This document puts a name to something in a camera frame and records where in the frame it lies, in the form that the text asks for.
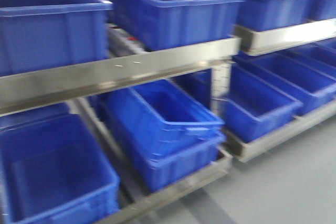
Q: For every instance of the steel rack at left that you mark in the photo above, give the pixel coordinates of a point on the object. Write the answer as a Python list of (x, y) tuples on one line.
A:
[(129, 62)]

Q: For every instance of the stacked blue crates lower middle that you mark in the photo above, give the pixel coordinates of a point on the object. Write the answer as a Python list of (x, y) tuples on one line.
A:
[(165, 133)]

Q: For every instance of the blue rack crate upper middle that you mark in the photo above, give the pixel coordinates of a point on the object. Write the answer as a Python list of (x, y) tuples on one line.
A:
[(163, 24)]

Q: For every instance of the blue rack crate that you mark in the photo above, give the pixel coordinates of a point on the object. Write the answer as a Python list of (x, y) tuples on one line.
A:
[(44, 34), (163, 24), (54, 171)]

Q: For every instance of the blue crate right rack lower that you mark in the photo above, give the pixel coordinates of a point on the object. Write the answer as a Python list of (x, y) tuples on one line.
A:
[(254, 108)]

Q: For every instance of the blue crate rack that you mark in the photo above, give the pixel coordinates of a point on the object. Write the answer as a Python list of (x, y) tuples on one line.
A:
[(262, 15), (254, 108)]

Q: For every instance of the blue crate right rack upper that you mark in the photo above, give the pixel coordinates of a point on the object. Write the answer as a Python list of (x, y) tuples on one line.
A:
[(262, 15)]

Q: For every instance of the blue rack crate lower left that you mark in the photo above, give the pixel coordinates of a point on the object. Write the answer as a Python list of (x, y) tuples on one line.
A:
[(54, 171)]

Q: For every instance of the blue rack crate upper left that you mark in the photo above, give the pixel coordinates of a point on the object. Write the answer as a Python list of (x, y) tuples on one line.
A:
[(44, 34)]

